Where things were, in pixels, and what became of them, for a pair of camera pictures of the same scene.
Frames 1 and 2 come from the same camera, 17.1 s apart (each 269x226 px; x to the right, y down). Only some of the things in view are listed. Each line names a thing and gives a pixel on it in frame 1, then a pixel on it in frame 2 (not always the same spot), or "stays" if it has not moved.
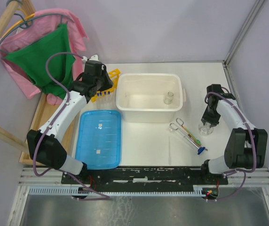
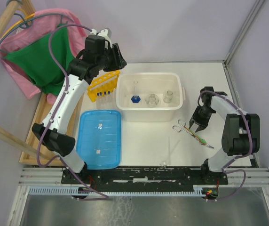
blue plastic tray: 98,139 stays
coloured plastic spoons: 191,135 -> 201,141
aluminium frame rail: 257,177 stays
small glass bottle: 168,99 stays
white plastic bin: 140,97 stays
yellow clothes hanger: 30,16 stays
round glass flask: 205,130 -> 152,100
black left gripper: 109,83 -> 119,61
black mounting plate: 145,179 stays
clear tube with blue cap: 183,136 -> 135,98
